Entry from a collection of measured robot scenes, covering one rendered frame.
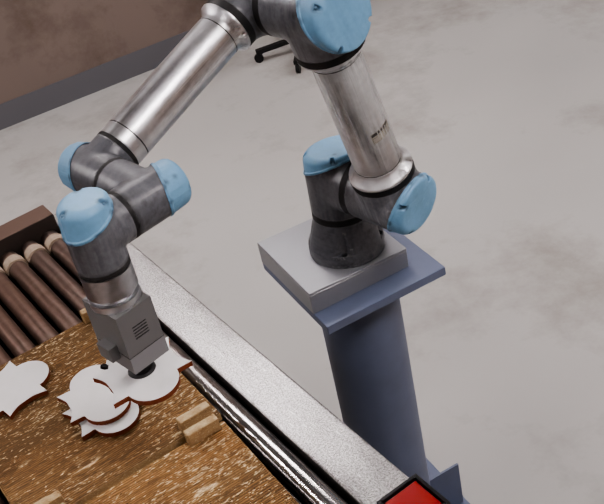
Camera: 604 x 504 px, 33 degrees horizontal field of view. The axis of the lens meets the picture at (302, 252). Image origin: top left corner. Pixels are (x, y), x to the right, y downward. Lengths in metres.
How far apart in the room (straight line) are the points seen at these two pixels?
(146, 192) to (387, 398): 0.94
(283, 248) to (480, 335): 1.23
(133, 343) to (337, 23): 0.55
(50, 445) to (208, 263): 1.99
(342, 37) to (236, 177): 2.62
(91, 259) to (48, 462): 0.46
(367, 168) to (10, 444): 0.76
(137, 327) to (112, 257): 0.12
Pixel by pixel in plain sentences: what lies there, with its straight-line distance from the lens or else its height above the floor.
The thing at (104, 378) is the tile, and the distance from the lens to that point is 1.57.
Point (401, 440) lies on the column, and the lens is 2.29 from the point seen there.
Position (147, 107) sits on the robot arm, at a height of 1.43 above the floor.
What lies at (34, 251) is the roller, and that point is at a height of 0.92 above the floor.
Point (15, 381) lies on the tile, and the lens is 1.91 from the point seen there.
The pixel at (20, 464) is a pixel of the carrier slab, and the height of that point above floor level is 0.94.
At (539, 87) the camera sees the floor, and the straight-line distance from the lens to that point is 4.41.
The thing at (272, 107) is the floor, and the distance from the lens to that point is 4.58.
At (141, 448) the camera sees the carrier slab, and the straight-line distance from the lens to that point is 1.70.
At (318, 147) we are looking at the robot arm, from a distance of 1.91.
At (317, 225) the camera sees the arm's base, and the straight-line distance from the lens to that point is 1.96.
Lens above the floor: 2.10
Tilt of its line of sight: 35 degrees down
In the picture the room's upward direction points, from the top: 13 degrees counter-clockwise
